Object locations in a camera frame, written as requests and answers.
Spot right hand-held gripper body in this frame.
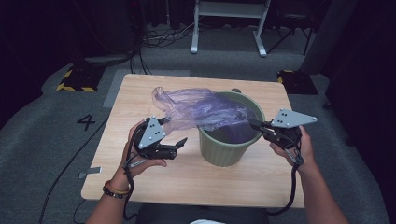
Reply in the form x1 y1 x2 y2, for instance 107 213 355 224
264 107 318 150

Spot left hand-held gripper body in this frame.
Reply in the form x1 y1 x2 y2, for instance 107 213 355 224
134 116 178 161

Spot purple plastic bag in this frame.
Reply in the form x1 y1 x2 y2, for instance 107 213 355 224
151 86 261 145

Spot green plastic bin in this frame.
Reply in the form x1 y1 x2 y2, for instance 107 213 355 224
198 90 266 168

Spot person's right hand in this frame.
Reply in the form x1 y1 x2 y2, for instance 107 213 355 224
269 125 318 175

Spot person's left hand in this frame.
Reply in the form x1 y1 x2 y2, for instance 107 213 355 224
110 119 167 189

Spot grey tape strip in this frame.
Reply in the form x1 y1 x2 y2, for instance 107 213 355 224
78 166 103 180

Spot person's dark trousers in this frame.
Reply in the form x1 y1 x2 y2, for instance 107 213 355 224
134 203 270 224

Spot person's white shirt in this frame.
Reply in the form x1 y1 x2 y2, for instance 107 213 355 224
190 218 227 224

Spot black tripod legs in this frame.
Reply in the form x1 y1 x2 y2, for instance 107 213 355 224
266 12 316 57

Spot grey slanted pillar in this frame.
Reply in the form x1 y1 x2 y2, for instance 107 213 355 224
300 0 359 76

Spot black yellow striped base plate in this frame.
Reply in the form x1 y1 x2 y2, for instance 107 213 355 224
55 64 106 93
276 69 318 95

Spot left hand-held gripper cable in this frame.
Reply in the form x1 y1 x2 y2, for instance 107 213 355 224
121 122 148 222

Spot hand-held gripper cable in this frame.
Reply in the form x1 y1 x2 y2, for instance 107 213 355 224
121 122 148 222
266 146 305 217

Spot right hand-held gripper cable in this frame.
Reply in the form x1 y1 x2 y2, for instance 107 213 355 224
266 146 305 217

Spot orange bead bracelet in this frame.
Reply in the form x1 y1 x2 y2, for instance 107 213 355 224
104 179 131 196

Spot black bead bracelet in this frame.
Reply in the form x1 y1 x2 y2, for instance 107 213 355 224
102 185 125 200

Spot bundle of floor cables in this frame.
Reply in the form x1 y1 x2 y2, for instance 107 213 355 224
141 21 200 49

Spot black floor cable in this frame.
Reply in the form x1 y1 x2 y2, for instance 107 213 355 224
38 116 110 224

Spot white metal stand frame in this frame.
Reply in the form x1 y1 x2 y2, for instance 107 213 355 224
190 0 272 58

